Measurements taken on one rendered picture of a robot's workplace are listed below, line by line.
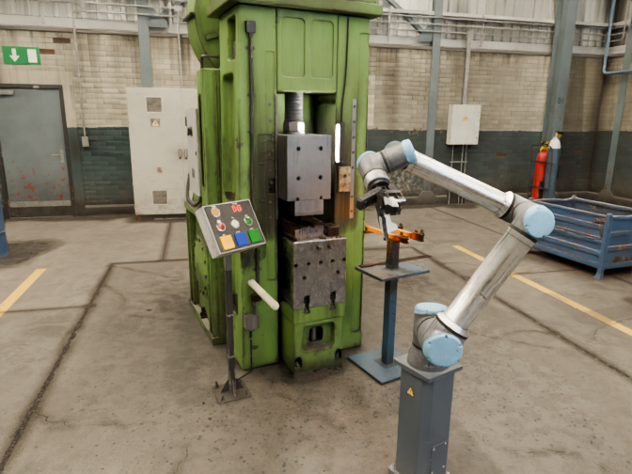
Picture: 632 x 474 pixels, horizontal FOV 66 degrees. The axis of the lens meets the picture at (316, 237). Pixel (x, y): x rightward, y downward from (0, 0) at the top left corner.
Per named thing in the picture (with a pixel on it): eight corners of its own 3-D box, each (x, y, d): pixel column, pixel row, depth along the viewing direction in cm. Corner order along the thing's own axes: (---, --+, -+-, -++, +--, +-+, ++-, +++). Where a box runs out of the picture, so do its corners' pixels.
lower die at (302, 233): (323, 237, 315) (323, 224, 313) (294, 240, 306) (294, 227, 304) (297, 224, 351) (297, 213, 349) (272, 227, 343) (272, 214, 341)
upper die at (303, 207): (323, 213, 311) (323, 198, 309) (294, 215, 303) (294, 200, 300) (297, 203, 348) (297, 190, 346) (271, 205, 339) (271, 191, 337)
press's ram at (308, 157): (342, 197, 314) (343, 134, 305) (287, 201, 298) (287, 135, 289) (315, 189, 351) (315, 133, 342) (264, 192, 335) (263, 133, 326)
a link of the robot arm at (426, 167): (534, 203, 203) (389, 134, 198) (547, 209, 191) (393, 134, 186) (520, 228, 205) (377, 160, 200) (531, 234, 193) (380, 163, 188)
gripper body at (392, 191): (405, 199, 164) (394, 178, 173) (382, 200, 162) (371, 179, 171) (401, 216, 169) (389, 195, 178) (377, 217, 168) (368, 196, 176)
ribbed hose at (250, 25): (263, 300, 317) (260, 21, 277) (252, 302, 314) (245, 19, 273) (261, 298, 321) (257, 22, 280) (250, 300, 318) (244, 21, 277)
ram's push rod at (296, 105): (308, 134, 314) (308, 69, 305) (287, 134, 309) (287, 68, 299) (299, 134, 327) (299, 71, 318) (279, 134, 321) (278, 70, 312)
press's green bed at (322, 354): (342, 364, 337) (344, 301, 326) (293, 375, 322) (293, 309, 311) (309, 333, 386) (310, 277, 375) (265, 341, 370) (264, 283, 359)
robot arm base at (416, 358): (458, 365, 217) (460, 344, 215) (428, 376, 207) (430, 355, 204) (427, 348, 232) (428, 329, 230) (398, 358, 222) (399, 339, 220)
